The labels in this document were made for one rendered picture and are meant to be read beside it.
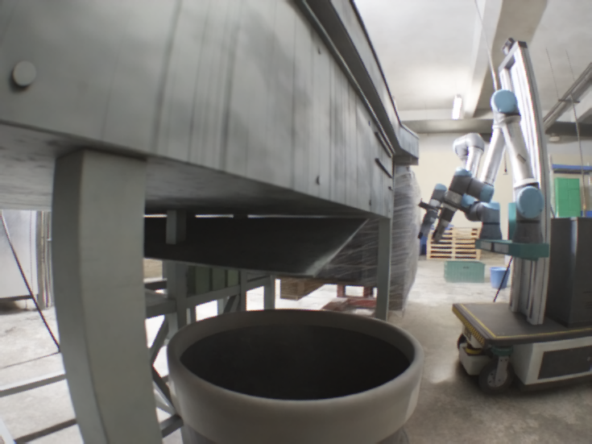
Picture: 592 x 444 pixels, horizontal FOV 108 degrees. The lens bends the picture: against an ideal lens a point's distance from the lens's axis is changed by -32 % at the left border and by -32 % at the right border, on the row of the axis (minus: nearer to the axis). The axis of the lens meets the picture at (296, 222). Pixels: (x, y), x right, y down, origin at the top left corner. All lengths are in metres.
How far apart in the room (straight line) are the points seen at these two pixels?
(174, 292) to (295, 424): 0.52
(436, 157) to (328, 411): 10.43
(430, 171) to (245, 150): 10.37
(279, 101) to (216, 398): 0.31
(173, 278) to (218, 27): 0.64
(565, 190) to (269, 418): 9.95
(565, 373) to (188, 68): 1.70
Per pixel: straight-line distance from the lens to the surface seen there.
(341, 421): 0.36
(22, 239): 2.92
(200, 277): 0.84
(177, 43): 0.19
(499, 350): 1.53
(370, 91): 0.70
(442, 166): 10.59
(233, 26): 0.25
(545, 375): 1.63
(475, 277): 4.86
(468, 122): 10.14
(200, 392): 0.38
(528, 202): 1.31
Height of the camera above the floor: 0.77
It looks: 1 degrees up
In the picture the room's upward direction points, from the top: 1 degrees clockwise
